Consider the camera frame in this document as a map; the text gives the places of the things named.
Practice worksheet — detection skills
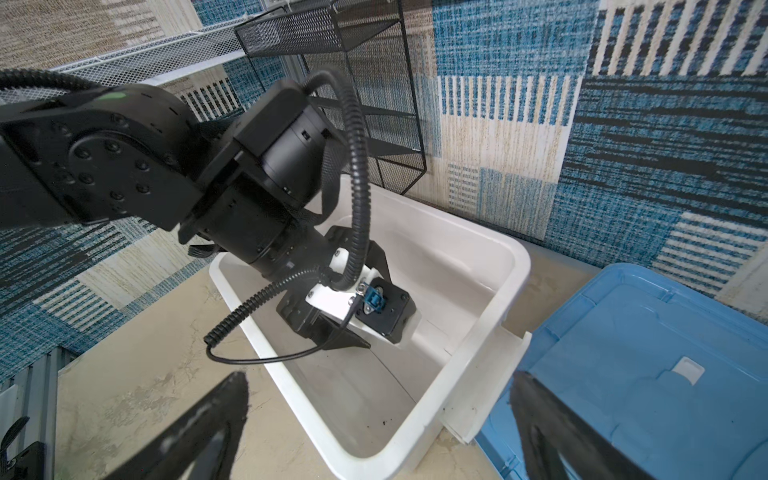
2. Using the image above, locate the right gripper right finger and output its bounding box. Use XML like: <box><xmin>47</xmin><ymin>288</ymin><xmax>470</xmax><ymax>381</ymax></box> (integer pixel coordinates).
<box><xmin>510</xmin><ymin>371</ymin><xmax>651</xmax><ymax>479</ymax></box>

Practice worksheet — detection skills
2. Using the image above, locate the white plastic storage bin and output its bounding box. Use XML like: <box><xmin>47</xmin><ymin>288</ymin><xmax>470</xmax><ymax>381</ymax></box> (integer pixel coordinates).
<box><xmin>208</xmin><ymin>176</ymin><xmax>534</xmax><ymax>480</ymax></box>

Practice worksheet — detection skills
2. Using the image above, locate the black wire shelf rack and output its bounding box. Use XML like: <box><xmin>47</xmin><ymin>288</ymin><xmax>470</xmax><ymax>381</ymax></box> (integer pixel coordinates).
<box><xmin>233</xmin><ymin>0</ymin><xmax>428</xmax><ymax>196</ymax></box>

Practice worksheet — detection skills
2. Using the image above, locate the blue plastic bin lid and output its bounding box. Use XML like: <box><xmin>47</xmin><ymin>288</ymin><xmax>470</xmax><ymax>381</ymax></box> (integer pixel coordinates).
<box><xmin>476</xmin><ymin>262</ymin><xmax>768</xmax><ymax>480</ymax></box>

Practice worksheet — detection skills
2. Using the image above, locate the white wire mesh basket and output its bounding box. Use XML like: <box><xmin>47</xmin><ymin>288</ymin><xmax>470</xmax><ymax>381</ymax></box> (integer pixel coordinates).
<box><xmin>0</xmin><ymin>17</ymin><xmax>247</xmax><ymax>103</ymax></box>

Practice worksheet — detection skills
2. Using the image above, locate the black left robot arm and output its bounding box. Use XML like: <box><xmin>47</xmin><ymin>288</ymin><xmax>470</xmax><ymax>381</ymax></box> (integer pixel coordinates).
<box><xmin>1</xmin><ymin>68</ymin><xmax>371</xmax><ymax>352</ymax></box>

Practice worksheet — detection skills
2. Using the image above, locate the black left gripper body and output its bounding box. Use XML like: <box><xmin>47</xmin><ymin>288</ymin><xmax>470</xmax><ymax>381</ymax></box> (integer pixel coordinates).
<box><xmin>277</xmin><ymin>241</ymin><xmax>385</xmax><ymax>350</ymax></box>

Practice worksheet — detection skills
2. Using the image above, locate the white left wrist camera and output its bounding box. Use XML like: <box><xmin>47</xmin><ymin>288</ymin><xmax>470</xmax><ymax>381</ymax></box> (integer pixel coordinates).
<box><xmin>305</xmin><ymin>244</ymin><xmax>417</xmax><ymax>344</ymax></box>

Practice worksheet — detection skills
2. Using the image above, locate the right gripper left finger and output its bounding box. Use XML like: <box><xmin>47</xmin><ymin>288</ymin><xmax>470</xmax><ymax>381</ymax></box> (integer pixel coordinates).
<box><xmin>107</xmin><ymin>371</ymin><xmax>249</xmax><ymax>479</ymax></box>

